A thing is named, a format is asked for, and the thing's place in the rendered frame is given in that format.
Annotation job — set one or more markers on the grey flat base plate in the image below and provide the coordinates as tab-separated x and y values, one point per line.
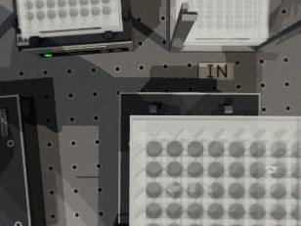
77	103

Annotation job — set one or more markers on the dark grey regrip nest plate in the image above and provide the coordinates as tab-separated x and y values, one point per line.
171	103

